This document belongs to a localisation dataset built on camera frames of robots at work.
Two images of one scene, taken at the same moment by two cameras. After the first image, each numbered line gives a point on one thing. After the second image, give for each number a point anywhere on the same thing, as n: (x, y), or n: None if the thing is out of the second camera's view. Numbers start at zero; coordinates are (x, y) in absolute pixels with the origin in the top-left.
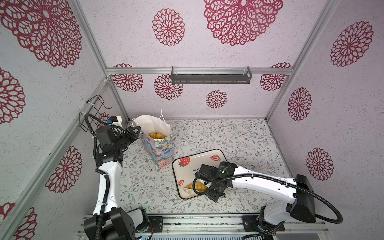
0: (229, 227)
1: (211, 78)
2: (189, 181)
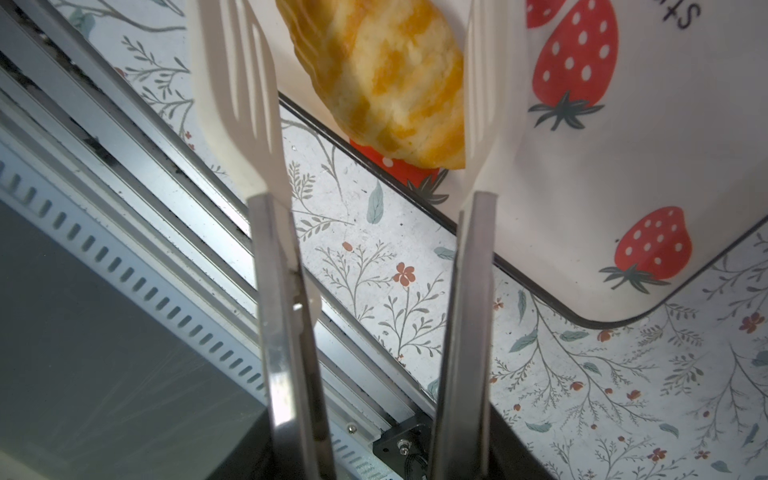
0: (92, 163)
1: None
2: (642, 155)
